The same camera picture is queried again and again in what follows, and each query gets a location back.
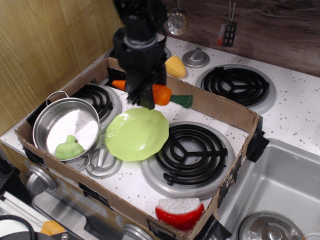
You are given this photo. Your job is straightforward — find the black cable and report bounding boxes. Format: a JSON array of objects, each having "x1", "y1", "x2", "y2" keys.
[{"x1": 0, "y1": 214, "x2": 37, "y2": 240}]

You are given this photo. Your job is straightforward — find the silver oven knob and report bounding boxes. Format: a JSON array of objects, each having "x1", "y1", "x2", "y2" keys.
[
  {"x1": 122, "y1": 223, "x2": 153, "y2": 240},
  {"x1": 26, "y1": 165, "x2": 58, "y2": 196}
]

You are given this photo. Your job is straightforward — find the left silver oven knob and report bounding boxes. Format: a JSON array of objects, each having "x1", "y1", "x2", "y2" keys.
[{"x1": 26, "y1": 165, "x2": 58, "y2": 196}]

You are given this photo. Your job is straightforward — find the green toy vegetable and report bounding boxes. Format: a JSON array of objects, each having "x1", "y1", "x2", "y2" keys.
[{"x1": 55, "y1": 135, "x2": 84, "y2": 160}]

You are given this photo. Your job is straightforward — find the front left black burner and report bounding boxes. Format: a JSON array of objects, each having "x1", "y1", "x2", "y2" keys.
[{"x1": 72, "y1": 83, "x2": 122, "y2": 134}]

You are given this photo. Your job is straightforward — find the back right black burner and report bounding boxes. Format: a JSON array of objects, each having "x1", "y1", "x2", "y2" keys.
[{"x1": 195, "y1": 64, "x2": 277, "y2": 115}]

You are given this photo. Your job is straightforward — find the orange toy carrot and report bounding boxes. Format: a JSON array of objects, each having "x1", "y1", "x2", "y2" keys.
[{"x1": 111, "y1": 79, "x2": 194, "y2": 110}]

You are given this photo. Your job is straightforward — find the silver metal pot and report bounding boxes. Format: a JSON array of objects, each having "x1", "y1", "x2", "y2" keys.
[{"x1": 32, "y1": 91, "x2": 101, "y2": 172}]

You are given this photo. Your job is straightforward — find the silver metal sink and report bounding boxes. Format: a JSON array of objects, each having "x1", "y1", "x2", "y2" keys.
[{"x1": 218, "y1": 139, "x2": 320, "y2": 240}]

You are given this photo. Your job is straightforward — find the silver back stove knob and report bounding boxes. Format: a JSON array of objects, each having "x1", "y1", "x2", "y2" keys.
[{"x1": 182, "y1": 47, "x2": 210, "y2": 69}]

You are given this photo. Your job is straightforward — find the light green plastic plate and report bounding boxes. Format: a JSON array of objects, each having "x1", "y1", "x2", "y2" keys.
[{"x1": 104, "y1": 107, "x2": 169, "y2": 162}]

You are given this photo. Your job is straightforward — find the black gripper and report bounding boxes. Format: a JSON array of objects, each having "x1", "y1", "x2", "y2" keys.
[{"x1": 113, "y1": 27, "x2": 167, "y2": 110}]

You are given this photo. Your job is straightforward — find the brown cardboard fence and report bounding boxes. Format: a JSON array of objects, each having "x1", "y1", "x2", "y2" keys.
[{"x1": 14, "y1": 56, "x2": 270, "y2": 240}]

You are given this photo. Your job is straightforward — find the orange toy piece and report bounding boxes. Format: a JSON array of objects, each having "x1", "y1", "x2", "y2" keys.
[{"x1": 40, "y1": 220, "x2": 66, "y2": 236}]

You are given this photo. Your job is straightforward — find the front right black burner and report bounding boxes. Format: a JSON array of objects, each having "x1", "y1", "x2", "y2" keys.
[{"x1": 141, "y1": 121, "x2": 236, "y2": 200}]

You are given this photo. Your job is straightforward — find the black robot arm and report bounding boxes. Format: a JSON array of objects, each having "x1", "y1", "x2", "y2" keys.
[{"x1": 113, "y1": 0, "x2": 168, "y2": 110}]

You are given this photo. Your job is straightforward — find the silver front stove knob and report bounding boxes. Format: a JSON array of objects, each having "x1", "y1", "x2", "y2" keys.
[{"x1": 85, "y1": 147, "x2": 122, "y2": 179}]

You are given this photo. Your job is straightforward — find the hanging metal spatula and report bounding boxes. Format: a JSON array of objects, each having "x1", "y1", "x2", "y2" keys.
[{"x1": 216, "y1": 0, "x2": 238, "y2": 47}]

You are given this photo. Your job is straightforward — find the red bowl of rice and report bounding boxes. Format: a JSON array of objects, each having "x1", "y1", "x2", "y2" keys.
[{"x1": 155, "y1": 198, "x2": 205, "y2": 231}]

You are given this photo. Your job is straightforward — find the lower silver oven knob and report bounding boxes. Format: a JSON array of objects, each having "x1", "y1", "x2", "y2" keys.
[{"x1": 122, "y1": 223, "x2": 153, "y2": 240}]

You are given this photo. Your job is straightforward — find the silver stove knob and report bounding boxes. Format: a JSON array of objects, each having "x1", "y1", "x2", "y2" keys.
[
  {"x1": 182, "y1": 47, "x2": 210, "y2": 69},
  {"x1": 85, "y1": 147, "x2": 122, "y2": 179}
]

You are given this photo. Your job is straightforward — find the hanging slotted metal spoon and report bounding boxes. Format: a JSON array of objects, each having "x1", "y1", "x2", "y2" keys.
[{"x1": 165, "y1": 0, "x2": 189, "y2": 36}]

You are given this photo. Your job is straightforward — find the silver pot lid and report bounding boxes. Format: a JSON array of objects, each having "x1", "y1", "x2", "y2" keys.
[{"x1": 236, "y1": 211, "x2": 306, "y2": 240}]

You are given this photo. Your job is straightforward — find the yellow toy corn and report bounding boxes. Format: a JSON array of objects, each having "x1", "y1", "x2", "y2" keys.
[{"x1": 165, "y1": 55, "x2": 186, "y2": 78}]

